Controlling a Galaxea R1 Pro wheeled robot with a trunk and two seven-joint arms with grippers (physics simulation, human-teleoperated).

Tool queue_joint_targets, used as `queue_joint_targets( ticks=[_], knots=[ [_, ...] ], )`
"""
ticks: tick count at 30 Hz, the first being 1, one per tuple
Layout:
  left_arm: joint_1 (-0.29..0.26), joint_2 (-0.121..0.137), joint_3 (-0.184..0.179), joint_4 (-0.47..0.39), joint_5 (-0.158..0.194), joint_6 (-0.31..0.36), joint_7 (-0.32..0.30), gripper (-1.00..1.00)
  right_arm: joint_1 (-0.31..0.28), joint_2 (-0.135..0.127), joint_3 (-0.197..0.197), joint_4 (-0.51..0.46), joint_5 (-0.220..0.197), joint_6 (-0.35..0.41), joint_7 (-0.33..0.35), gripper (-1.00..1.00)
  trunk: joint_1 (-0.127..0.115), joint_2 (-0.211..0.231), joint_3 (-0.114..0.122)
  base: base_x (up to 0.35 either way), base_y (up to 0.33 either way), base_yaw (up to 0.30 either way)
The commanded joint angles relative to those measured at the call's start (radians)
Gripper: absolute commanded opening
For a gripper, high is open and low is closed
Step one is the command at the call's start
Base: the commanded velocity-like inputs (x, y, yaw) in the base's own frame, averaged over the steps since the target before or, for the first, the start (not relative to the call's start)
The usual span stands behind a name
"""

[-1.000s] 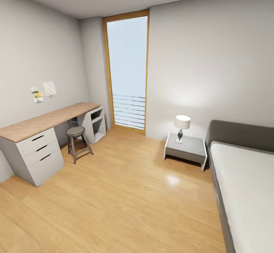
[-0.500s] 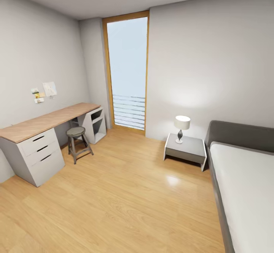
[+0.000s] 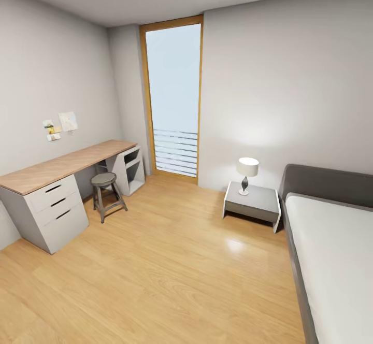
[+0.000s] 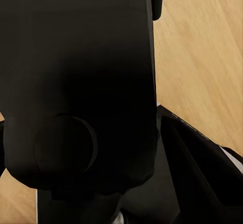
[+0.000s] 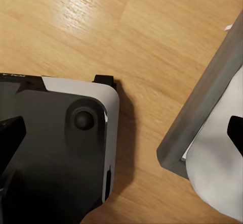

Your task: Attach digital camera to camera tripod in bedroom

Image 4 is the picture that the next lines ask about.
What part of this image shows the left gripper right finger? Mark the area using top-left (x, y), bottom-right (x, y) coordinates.
top-left (160, 116), bottom-right (243, 224)

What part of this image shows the digital camera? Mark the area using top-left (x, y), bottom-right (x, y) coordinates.
top-left (0, 0), bottom-right (163, 202)

